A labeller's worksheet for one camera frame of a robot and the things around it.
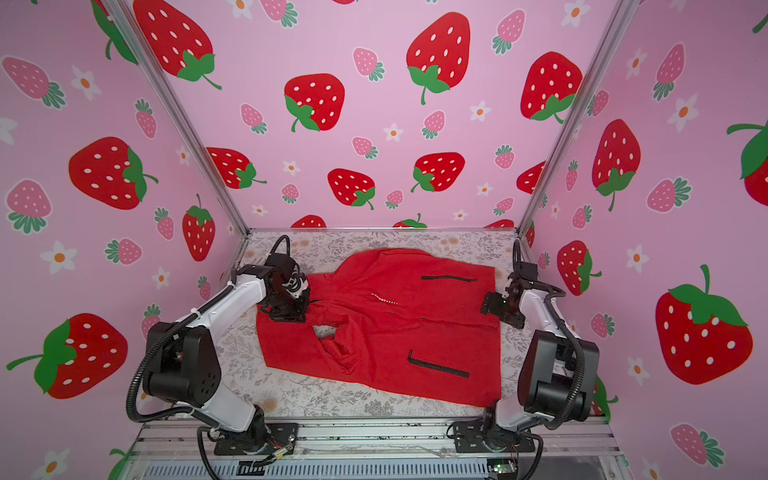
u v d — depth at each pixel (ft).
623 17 2.26
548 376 1.45
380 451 2.40
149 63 2.46
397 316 3.07
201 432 2.24
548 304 1.83
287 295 2.52
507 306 2.47
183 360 1.48
